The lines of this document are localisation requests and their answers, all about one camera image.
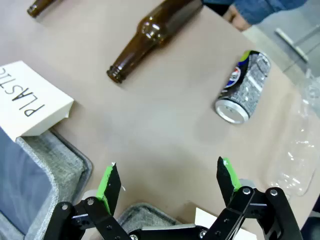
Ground crushed black grey drink can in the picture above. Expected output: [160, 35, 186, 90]
[214, 49, 272, 125]

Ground person's left hand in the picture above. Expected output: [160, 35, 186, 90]
[223, 4, 253, 33]

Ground brown glass beer bottle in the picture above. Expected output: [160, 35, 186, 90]
[26, 0, 60, 19]
[106, 0, 204, 85]

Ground grey fabric basket for plastic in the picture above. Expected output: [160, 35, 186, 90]
[0, 127, 93, 240]

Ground person's left forearm denim sleeve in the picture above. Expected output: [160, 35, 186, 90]
[202, 0, 310, 26]

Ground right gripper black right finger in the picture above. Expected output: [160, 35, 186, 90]
[204, 156, 304, 240]

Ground clear plastic bottle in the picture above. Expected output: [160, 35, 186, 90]
[266, 69, 320, 197]

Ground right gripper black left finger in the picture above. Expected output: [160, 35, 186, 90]
[41, 162, 136, 240]

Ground white card label for cans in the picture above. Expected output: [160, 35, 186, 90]
[194, 206, 257, 240]

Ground white card lettered PLASTIC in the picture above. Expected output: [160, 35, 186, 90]
[0, 60, 75, 140]

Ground grey fabric basket for cans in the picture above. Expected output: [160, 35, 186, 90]
[117, 202, 183, 231]

